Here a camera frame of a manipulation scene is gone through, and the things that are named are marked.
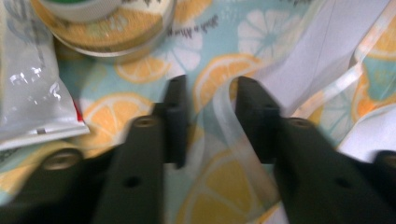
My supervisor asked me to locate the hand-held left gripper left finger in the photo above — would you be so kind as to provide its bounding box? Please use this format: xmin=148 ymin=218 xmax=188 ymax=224
xmin=92 ymin=74 xmax=190 ymax=224

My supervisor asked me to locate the orange-print cloth bag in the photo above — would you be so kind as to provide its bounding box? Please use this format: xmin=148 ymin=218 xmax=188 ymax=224
xmin=0 ymin=0 xmax=396 ymax=224

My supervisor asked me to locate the white tube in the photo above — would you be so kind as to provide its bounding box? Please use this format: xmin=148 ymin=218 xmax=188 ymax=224
xmin=0 ymin=0 xmax=92 ymax=152

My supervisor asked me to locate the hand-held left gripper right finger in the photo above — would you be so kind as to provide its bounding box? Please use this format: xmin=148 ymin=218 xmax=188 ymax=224
xmin=234 ymin=76 xmax=396 ymax=224

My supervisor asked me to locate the round yellow tin red label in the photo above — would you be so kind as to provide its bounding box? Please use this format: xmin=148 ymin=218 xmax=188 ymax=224
xmin=29 ymin=0 xmax=178 ymax=65

